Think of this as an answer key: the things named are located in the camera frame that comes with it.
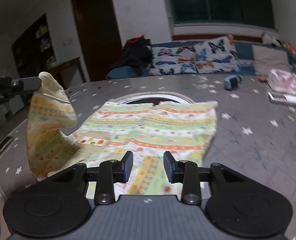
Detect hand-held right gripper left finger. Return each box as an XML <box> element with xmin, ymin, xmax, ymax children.
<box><xmin>47</xmin><ymin>151</ymin><xmax>134</xmax><ymax>205</ymax></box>

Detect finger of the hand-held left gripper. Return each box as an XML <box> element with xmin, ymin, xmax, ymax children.
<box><xmin>0</xmin><ymin>77</ymin><xmax>43</xmax><ymax>97</ymax></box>

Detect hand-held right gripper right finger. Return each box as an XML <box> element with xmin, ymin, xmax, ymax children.
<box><xmin>163</xmin><ymin>151</ymin><xmax>250</xmax><ymax>205</ymax></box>

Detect colourful patterned pants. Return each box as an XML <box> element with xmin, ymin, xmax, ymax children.
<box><xmin>27</xmin><ymin>72</ymin><xmax>219</xmax><ymax>196</ymax></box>

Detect wooden shelf cabinet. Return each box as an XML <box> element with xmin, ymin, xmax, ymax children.
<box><xmin>11</xmin><ymin>14</ymin><xmax>58</xmax><ymax>80</ymax></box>

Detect wooden side table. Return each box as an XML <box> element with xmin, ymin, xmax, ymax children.
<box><xmin>44</xmin><ymin>56</ymin><xmax>85</xmax><ymax>86</ymax></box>

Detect grey star print tablecloth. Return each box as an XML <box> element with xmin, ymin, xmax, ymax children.
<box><xmin>0</xmin><ymin>74</ymin><xmax>296</xmax><ymax>240</ymax></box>

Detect dark wooden door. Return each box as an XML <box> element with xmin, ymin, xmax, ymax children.
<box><xmin>70</xmin><ymin>0</ymin><xmax>124</xmax><ymax>83</ymax></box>

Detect blue sofa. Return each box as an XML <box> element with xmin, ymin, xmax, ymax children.
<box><xmin>106</xmin><ymin>40</ymin><xmax>296</xmax><ymax>80</ymax></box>

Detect butterfly print pillow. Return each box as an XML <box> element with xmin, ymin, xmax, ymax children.
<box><xmin>149</xmin><ymin>44</ymin><xmax>199</xmax><ymax>76</ymax></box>
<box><xmin>195</xmin><ymin>35</ymin><xmax>241</xmax><ymax>74</ymax></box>

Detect black jacket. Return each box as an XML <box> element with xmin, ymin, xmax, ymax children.
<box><xmin>110</xmin><ymin>35</ymin><xmax>154</xmax><ymax>75</ymax></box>

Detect white remote control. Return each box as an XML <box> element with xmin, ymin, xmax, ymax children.
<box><xmin>268</xmin><ymin>91</ymin><xmax>296</xmax><ymax>108</ymax></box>

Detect pink plastic bag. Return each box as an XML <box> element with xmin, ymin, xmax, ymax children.
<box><xmin>267</xmin><ymin>68</ymin><xmax>296</xmax><ymax>93</ymax></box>

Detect grey pillow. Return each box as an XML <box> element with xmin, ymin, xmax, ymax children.
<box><xmin>252</xmin><ymin>44</ymin><xmax>292</xmax><ymax>77</ymax></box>

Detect black and white plush toy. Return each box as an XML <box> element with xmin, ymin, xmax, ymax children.
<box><xmin>261</xmin><ymin>31</ymin><xmax>283</xmax><ymax>47</ymax></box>

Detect green framed window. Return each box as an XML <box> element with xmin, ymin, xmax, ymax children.
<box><xmin>165</xmin><ymin>0</ymin><xmax>276</xmax><ymax>30</ymax></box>

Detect blue toy camera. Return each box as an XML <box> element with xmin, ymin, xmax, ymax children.
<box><xmin>224</xmin><ymin>75</ymin><xmax>244</xmax><ymax>91</ymax></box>

